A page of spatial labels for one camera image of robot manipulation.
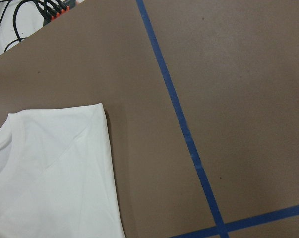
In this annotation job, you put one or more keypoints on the white long-sleeve printed shirt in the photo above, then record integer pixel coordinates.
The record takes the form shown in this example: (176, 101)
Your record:
(56, 175)

